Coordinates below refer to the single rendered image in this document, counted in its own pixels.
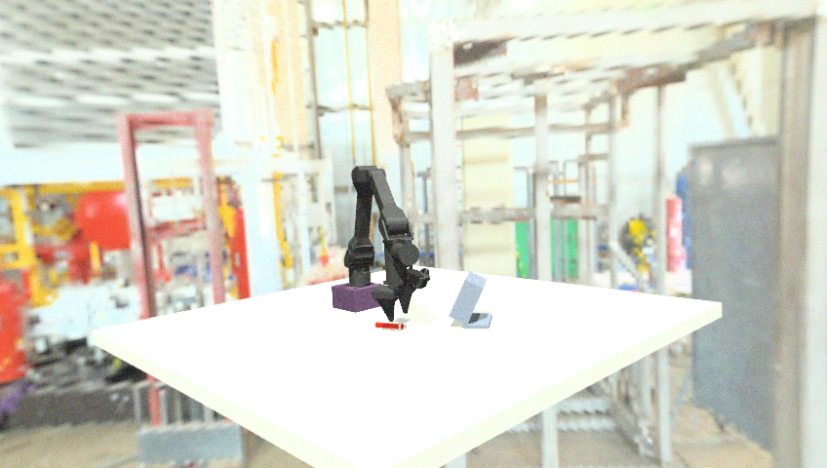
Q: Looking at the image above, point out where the grey sloped panel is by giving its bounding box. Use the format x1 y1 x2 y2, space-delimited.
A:
449 271 492 329

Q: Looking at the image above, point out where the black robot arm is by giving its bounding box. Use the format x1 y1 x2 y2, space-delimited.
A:
344 166 430 290

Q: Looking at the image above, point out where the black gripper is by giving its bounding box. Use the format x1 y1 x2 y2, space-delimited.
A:
372 262 416 322

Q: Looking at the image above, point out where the red peg with white band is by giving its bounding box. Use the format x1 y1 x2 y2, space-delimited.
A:
375 322 404 329

